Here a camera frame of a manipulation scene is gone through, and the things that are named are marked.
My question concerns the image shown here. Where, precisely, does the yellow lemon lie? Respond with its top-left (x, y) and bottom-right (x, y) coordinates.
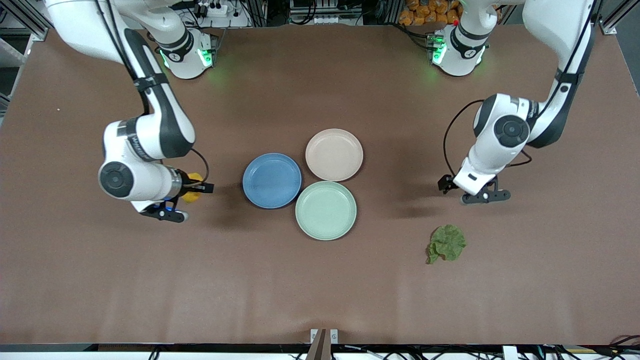
top-left (181, 172), bottom-right (205, 204)

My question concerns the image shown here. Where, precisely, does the green lettuce leaf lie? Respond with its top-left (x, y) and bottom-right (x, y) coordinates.
top-left (426, 224), bottom-right (467, 265)

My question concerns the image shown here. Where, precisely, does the blue plate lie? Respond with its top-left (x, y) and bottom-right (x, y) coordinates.
top-left (242, 153), bottom-right (303, 209)

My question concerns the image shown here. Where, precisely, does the beige plate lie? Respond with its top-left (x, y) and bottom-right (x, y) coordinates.
top-left (305, 128), bottom-right (364, 182)

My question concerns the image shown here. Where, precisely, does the pale green plate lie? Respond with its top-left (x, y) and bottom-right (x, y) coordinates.
top-left (295, 181), bottom-right (358, 241)

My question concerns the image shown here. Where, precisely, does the bag of orange snacks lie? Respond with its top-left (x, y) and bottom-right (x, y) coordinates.
top-left (398, 0), bottom-right (463, 27)

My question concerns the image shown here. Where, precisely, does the white power strip with plugs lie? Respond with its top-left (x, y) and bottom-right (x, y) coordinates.
top-left (192, 0), bottom-right (232, 18)

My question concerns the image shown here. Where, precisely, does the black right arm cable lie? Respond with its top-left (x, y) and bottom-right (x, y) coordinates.
top-left (95, 0), bottom-right (210, 185)

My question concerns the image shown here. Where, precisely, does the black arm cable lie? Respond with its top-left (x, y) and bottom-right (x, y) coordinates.
top-left (95, 0), bottom-right (210, 185)
top-left (443, 0), bottom-right (597, 177)

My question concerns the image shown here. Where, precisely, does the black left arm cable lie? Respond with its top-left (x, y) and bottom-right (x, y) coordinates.
top-left (443, 0), bottom-right (597, 177)

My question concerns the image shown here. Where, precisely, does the black base cable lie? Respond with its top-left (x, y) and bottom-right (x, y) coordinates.
top-left (397, 21), bottom-right (436, 50)

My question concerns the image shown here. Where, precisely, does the metal bracket at table edge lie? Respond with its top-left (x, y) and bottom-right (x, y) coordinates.
top-left (310, 328), bottom-right (339, 360)

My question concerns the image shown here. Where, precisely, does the aluminium frame profile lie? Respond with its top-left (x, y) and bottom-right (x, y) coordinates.
top-left (0, 0), bottom-right (51, 43)
top-left (597, 0), bottom-right (640, 36)

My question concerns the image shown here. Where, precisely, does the black looped cable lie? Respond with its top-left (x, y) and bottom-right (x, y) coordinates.
top-left (607, 334), bottom-right (640, 358)

